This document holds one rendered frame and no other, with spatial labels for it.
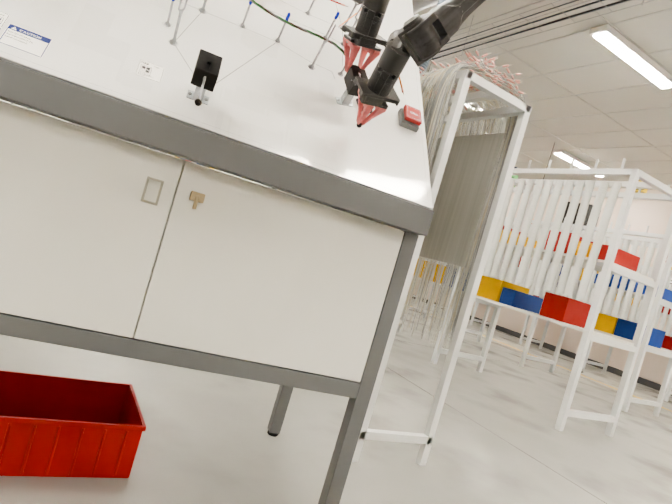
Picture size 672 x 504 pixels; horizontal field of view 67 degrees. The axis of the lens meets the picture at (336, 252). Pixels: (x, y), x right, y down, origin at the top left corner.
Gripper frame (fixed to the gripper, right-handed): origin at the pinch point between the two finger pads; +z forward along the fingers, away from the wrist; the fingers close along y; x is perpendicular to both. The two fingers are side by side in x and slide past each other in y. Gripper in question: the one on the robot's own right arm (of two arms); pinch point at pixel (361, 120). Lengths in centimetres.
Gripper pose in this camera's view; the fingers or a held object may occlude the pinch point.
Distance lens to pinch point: 126.3
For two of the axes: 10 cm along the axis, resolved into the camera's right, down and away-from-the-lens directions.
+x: 2.5, 7.8, -5.7
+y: -8.8, -0.5, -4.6
